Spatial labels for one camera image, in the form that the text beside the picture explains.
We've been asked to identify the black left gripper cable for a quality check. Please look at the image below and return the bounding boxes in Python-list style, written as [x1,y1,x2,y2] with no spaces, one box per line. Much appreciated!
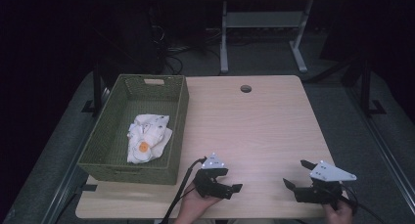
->
[160,157,208,224]

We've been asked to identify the white crumpled cloth orange spot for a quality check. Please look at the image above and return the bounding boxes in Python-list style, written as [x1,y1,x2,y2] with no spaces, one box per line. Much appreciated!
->
[125,112,173,165]

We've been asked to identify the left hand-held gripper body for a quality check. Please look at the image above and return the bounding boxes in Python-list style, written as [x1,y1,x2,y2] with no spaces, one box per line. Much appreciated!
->
[194,153,235,201]

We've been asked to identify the black table edge bracket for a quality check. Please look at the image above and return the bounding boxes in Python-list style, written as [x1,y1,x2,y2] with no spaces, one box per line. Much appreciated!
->
[77,183,99,193]

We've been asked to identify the person's right hand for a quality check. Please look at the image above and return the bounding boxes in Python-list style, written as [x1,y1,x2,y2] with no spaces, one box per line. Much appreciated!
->
[322,198,355,224]

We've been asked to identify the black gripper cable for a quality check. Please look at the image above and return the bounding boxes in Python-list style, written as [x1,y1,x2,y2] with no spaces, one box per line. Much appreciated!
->
[160,157,208,224]
[339,183,388,224]

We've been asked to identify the tangle of black floor cables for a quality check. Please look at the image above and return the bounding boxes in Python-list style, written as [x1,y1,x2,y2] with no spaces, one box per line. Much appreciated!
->
[150,22,223,75]

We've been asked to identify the person's left hand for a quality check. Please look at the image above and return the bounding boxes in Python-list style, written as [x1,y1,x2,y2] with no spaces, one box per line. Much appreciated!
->
[173,184,223,224]

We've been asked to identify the black metal stand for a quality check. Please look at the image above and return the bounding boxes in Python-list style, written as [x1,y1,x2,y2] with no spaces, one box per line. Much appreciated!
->
[358,59,388,117]
[81,63,106,117]

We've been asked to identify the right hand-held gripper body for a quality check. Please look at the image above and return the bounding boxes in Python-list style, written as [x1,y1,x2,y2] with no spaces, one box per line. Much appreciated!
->
[293,160,358,210]

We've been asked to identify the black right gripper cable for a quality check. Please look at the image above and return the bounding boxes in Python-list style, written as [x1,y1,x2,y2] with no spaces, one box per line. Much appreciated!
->
[339,183,388,224]

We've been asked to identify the white metal desk frame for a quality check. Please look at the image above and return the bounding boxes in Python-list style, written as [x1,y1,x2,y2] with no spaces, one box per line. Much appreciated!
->
[219,0,314,74]

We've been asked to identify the green woven basket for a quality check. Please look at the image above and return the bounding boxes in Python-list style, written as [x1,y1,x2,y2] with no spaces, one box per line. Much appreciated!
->
[77,73,191,186]

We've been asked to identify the aluminium floor rail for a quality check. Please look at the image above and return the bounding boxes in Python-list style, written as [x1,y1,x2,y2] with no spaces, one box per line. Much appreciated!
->
[345,85,415,215]
[40,86,112,224]

